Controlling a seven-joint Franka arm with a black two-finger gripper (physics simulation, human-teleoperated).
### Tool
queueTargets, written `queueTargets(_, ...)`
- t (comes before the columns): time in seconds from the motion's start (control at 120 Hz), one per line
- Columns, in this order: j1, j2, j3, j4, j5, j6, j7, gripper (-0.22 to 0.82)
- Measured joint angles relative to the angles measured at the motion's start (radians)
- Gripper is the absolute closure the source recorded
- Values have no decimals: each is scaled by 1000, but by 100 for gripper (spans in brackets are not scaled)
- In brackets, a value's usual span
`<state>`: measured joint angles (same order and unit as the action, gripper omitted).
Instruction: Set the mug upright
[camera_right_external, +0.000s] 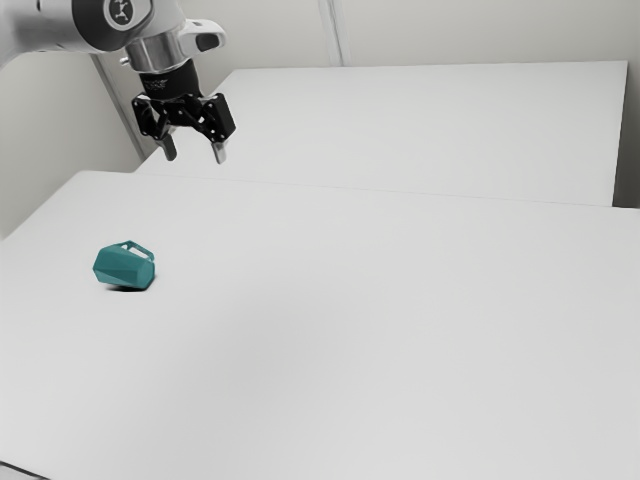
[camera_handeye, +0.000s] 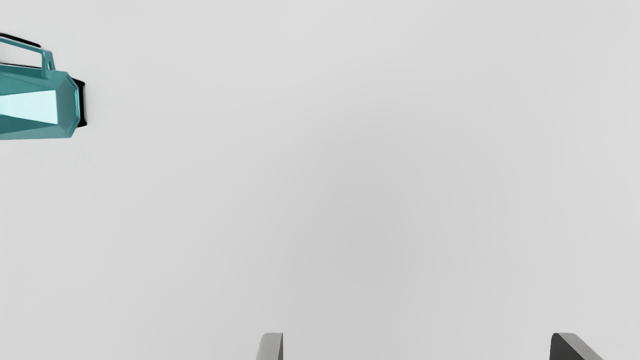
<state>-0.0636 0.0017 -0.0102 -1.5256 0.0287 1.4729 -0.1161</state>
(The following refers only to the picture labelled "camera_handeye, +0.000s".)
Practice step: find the teal faceted mug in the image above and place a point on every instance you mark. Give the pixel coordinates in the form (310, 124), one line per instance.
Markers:
(35, 102)

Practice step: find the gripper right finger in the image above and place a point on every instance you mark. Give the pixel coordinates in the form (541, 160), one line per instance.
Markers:
(567, 349)

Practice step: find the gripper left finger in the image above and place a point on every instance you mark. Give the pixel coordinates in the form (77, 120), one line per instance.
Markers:
(270, 348)

